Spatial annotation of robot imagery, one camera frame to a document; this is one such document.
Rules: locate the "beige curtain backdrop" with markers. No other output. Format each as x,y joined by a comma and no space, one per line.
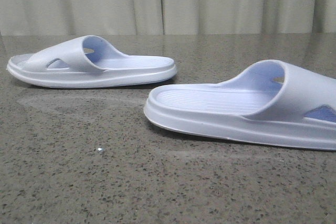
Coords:
170,17

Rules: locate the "light blue slipper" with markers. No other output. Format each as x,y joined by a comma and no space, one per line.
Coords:
271,102
89,62

